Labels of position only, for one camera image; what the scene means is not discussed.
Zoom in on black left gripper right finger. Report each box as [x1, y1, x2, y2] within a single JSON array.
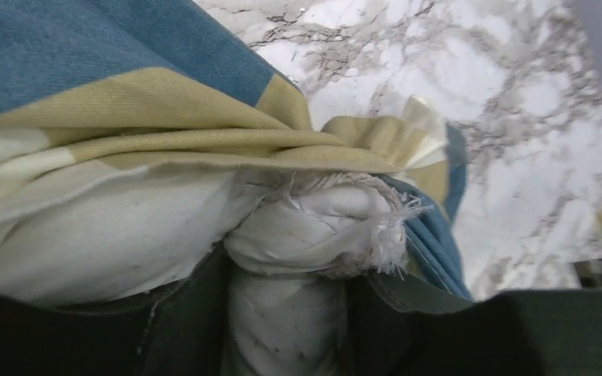
[[348, 274, 602, 375]]

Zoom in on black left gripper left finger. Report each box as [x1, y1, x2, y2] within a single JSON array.
[[0, 247, 230, 376]]

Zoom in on white pillow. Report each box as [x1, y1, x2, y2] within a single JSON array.
[[0, 172, 418, 375]]

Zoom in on blue beige checked pillowcase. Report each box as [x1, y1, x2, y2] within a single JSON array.
[[0, 0, 473, 302]]

